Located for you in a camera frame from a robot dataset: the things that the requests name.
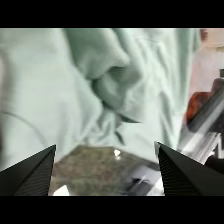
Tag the pale green shirt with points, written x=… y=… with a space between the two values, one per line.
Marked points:
x=50 y=93

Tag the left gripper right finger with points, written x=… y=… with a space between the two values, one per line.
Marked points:
x=186 y=176

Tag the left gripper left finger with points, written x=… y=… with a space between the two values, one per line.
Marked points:
x=28 y=178

